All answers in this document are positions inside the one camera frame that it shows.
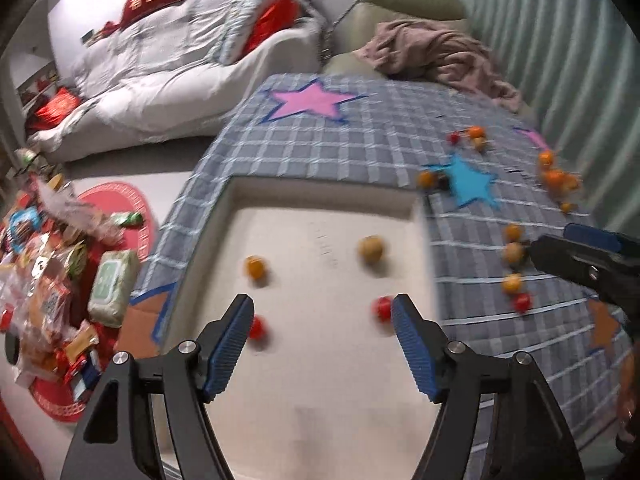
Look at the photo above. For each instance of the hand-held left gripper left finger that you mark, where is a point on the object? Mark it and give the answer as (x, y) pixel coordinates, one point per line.
(227, 347)

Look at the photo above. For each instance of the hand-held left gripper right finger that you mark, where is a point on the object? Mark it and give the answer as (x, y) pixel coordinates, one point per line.
(415, 350)

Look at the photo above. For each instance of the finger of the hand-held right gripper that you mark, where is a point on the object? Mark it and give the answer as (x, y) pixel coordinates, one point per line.
(592, 235)
(575, 260)

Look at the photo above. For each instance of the red cherry tomato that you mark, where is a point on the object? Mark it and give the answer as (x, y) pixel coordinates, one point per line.
(454, 137)
(383, 307)
(522, 302)
(258, 327)

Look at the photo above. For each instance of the small orange kumquat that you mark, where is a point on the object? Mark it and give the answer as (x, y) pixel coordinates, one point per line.
(513, 232)
(256, 267)
(511, 284)
(571, 183)
(475, 132)
(426, 179)
(566, 206)
(546, 158)
(554, 179)

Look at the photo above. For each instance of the beige shallow tray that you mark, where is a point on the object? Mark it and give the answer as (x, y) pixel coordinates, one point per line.
(320, 360)

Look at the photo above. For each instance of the green wet wipes pack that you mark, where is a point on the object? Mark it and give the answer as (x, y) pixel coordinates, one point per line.
(112, 285)

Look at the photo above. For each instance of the pale green curtain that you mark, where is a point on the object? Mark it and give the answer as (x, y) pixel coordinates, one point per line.
(565, 85)

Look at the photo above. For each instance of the dark red fruit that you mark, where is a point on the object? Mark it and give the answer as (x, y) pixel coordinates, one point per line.
(443, 182)

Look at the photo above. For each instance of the small green packet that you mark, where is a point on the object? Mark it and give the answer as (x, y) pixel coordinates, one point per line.
(127, 218)

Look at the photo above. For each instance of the red round rug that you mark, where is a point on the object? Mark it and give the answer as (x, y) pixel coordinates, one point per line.
(122, 220)

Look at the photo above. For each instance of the pile of snack packets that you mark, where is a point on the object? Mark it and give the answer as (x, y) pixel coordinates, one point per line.
(42, 280)

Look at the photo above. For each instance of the grey plaid star blanket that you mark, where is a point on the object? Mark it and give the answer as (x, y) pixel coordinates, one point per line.
(350, 130)

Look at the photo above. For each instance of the pink throw blanket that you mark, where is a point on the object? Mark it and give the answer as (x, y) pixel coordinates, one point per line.
(445, 55)

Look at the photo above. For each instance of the white sofa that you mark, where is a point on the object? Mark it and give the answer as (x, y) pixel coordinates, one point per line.
(165, 95)

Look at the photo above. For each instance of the red square cushion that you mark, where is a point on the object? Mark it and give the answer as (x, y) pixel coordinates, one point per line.
(56, 108)

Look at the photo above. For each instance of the green armchair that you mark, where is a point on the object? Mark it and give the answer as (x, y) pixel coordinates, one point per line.
(395, 15)

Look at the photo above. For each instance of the white quilt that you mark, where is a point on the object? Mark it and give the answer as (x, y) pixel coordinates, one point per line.
(165, 50)

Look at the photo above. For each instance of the red satin cushion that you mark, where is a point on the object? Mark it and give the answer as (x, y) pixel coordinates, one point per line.
(272, 22)

